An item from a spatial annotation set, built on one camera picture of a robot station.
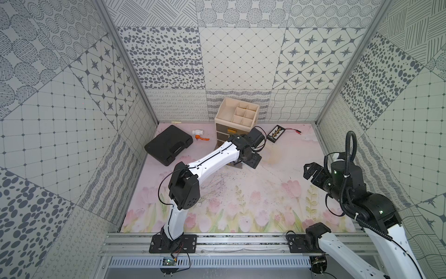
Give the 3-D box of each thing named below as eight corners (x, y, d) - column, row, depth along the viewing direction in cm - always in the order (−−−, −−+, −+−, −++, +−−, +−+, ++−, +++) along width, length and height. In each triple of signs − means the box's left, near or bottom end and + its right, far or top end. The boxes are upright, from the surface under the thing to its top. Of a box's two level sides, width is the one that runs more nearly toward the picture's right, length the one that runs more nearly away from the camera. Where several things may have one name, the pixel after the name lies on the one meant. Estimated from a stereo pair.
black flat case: (146, 152, 107) (142, 146, 102) (173, 129, 119) (171, 124, 115) (167, 167, 100) (164, 162, 96) (194, 141, 112) (192, 136, 108)
